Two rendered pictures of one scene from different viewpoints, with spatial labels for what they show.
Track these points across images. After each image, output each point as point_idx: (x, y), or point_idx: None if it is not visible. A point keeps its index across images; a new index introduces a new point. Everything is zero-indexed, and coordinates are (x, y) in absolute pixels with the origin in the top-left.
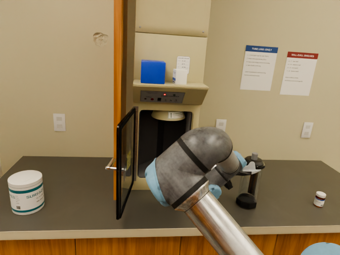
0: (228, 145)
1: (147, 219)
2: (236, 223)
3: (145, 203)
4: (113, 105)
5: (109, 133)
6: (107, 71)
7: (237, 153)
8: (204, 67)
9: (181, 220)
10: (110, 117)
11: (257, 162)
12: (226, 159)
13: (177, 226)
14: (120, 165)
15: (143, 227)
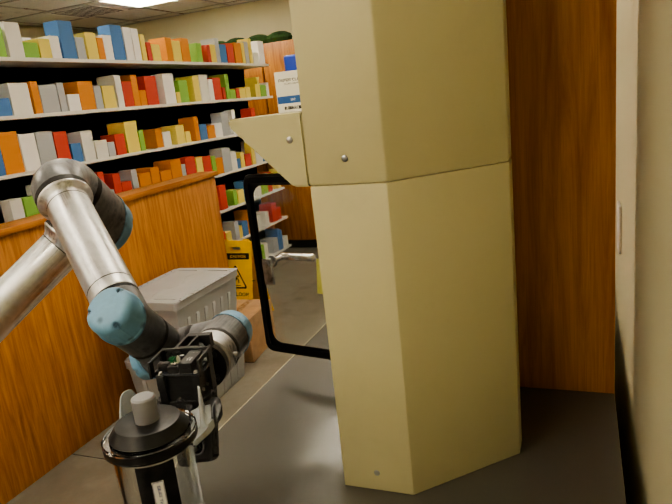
0: (31, 188)
1: (277, 399)
2: (5, 275)
3: (333, 402)
4: (632, 205)
5: (630, 295)
6: (632, 85)
7: (108, 288)
8: (295, 55)
9: (237, 436)
10: (631, 242)
11: (123, 416)
12: (44, 217)
13: (224, 428)
14: (252, 245)
15: (258, 392)
